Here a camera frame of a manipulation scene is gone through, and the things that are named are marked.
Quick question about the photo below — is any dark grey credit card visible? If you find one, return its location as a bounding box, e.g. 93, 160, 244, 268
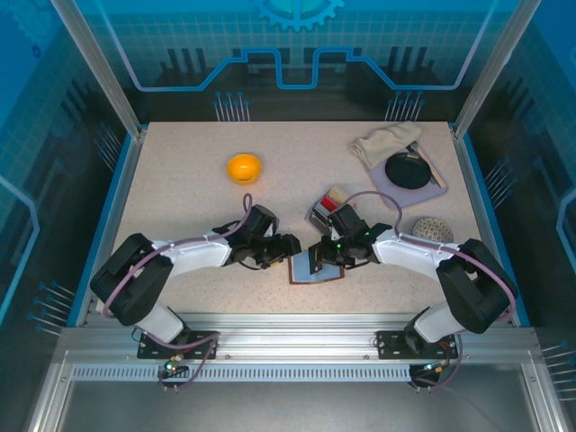
308, 247, 327, 277

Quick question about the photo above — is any brown leather card holder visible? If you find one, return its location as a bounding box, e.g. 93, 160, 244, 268
287, 250, 347, 286

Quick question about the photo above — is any clear plastic card box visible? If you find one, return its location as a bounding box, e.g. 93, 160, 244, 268
307, 186, 359, 236

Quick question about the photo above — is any orange bowl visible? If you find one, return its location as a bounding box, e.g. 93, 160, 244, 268
225, 153, 264, 186

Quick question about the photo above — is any patterned upturned bowl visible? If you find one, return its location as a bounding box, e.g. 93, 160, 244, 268
411, 217, 455, 242

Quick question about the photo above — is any lilac placemat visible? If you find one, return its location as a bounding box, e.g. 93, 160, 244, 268
362, 139, 449, 209

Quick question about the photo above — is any black divided plate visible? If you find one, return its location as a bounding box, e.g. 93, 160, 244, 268
384, 152, 432, 191

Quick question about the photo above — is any wooden chopstick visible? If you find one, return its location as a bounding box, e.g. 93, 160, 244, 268
418, 141, 447, 185
416, 143, 443, 187

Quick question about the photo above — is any beige folded cloth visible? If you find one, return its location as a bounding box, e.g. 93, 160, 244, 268
350, 121, 423, 168

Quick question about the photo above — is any aluminium front rail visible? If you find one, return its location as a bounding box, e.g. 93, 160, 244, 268
58, 312, 541, 361

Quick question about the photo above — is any aluminium rail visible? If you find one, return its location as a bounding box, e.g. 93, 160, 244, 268
449, 121, 532, 328
67, 125, 149, 328
58, 312, 541, 361

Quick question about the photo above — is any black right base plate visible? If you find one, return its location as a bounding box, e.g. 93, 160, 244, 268
375, 330, 459, 360

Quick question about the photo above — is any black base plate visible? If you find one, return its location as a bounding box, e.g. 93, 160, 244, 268
375, 330, 459, 360
137, 330, 221, 360

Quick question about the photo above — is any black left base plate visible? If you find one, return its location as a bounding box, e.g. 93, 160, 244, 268
137, 330, 221, 360

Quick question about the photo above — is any slotted cable duct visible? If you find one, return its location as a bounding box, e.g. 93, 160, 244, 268
70, 364, 413, 383

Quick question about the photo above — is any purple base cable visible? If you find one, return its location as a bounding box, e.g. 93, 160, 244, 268
411, 332, 465, 393
157, 332, 221, 393

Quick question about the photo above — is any aluminium right side rail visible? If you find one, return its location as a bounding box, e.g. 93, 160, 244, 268
449, 121, 532, 328

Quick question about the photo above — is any aluminium left side rail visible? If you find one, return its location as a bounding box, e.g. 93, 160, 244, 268
67, 125, 149, 328

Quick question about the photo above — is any aluminium right frame post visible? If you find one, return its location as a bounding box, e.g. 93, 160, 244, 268
453, 0, 544, 136

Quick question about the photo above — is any aluminium frame post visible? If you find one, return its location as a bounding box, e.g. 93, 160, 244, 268
49, 0, 149, 140
453, 0, 544, 136

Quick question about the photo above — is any aluminium left frame post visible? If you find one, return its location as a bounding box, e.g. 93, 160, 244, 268
49, 0, 149, 140

